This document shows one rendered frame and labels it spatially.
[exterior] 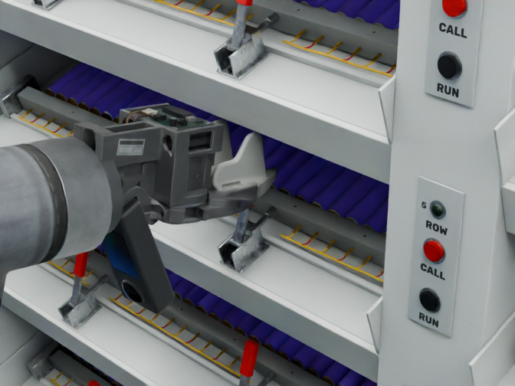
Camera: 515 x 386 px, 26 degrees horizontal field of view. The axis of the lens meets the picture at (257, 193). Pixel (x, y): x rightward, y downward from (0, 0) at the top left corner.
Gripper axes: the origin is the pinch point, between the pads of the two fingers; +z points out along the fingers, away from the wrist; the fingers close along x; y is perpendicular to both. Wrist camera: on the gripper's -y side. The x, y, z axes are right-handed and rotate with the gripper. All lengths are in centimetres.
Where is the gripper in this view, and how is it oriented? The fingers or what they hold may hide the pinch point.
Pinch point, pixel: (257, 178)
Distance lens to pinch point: 100.9
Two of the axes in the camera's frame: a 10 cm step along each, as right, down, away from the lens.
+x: -7.1, -3.1, 6.3
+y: 1.1, -9.4, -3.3
